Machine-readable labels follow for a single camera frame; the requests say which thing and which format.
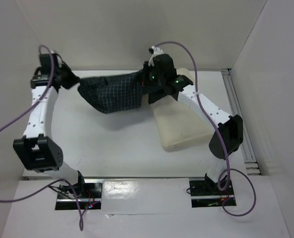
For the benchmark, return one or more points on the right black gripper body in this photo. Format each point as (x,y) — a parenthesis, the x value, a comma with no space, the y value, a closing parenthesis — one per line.
(145,81)

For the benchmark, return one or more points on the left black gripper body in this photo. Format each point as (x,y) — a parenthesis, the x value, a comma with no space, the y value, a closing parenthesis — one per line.
(68,79)

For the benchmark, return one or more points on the dark checked pillowcase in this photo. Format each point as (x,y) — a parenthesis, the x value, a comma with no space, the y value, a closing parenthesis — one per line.
(113,93)

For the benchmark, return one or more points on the cream pillow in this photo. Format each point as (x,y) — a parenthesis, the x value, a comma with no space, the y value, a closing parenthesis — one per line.
(178,125)

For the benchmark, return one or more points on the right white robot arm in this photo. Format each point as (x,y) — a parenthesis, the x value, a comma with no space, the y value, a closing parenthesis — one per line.
(228,130)

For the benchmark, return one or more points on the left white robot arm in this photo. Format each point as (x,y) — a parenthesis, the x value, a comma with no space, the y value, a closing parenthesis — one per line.
(36,149)

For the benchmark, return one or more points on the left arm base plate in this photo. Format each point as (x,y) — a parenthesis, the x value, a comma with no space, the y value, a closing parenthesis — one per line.
(89,198)

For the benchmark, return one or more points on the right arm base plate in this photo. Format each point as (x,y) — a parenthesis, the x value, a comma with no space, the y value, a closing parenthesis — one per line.
(204,194)

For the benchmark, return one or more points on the aluminium rail at right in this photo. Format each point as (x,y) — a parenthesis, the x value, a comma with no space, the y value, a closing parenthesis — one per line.
(249,157)

